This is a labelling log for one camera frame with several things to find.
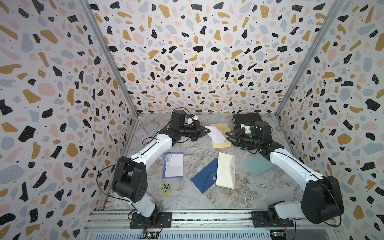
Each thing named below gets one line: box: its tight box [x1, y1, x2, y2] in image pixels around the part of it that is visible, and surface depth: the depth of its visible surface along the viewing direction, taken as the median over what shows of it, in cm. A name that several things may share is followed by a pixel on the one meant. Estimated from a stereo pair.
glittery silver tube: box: [153, 200, 164, 213], surface depth 76 cm
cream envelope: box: [216, 152, 235, 190], surface depth 92 cm
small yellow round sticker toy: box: [161, 183, 172, 194], surface depth 85 cm
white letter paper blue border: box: [162, 152, 184, 179], surface depth 95 cm
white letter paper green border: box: [204, 126, 226, 145], surface depth 81 cm
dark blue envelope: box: [190, 157, 219, 194], surface depth 89 cm
